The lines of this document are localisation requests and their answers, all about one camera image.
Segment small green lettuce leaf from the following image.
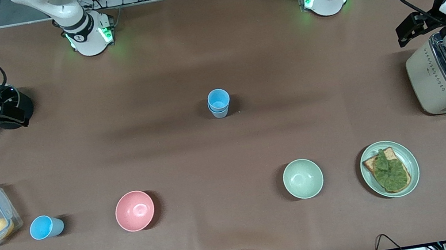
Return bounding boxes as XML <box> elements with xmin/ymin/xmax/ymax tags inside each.
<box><xmin>372</xmin><ymin>148</ymin><xmax>392</xmax><ymax>174</ymax></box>

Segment large green lettuce leaf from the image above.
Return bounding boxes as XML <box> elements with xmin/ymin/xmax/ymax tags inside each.
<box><xmin>372</xmin><ymin>156</ymin><xmax>411</xmax><ymax>193</ymax></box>

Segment black round holder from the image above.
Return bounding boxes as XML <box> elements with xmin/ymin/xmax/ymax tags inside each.
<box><xmin>0</xmin><ymin>80</ymin><xmax>37</xmax><ymax>132</ymax></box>

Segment pink bowl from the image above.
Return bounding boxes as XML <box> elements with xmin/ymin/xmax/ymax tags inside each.
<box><xmin>112</xmin><ymin>188</ymin><xmax>158</xmax><ymax>235</ymax></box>

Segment brown table cover sheet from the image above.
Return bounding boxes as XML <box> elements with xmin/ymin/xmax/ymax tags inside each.
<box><xmin>0</xmin><ymin>0</ymin><xmax>446</xmax><ymax>250</ymax></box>

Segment pale green bowl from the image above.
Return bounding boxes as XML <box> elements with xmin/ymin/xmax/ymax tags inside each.
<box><xmin>280</xmin><ymin>155</ymin><xmax>327</xmax><ymax>202</ymax></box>

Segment blue plastic cup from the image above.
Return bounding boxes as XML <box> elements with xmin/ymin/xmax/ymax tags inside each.
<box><xmin>27</xmin><ymin>212</ymin><xmax>66</xmax><ymax>242</ymax></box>
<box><xmin>207</xmin><ymin>100</ymin><xmax>232</xmax><ymax>121</ymax></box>
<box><xmin>206</xmin><ymin>87</ymin><xmax>232</xmax><ymax>114</ymax></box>

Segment brown bread slice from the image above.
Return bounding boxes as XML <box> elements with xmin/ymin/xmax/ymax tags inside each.
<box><xmin>361</xmin><ymin>144</ymin><xmax>414</xmax><ymax>197</ymax></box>

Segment pale green round plate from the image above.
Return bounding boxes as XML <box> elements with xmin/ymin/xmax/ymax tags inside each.
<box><xmin>357</xmin><ymin>136</ymin><xmax>423</xmax><ymax>203</ymax></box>

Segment black looped cable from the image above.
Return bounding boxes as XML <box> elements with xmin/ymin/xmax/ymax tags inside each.
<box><xmin>373</xmin><ymin>231</ymin><xmax>404</xmax><ymax>250</ymax></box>

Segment yellow round food piece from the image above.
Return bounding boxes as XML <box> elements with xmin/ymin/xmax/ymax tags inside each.
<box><xmin>0</xmin><ymin>216</ymin><xmax>17</xmax><ymax>240</ymax></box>

